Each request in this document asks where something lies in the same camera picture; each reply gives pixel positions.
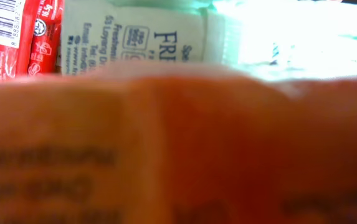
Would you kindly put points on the small orange snack box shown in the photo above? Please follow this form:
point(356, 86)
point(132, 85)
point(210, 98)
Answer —
point(164, 143)

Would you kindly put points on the orange spaghetti packet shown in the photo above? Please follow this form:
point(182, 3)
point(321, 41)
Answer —
point(30, 33)

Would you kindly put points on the teal wet wipes pack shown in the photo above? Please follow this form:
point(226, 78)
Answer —
point(276, 39)

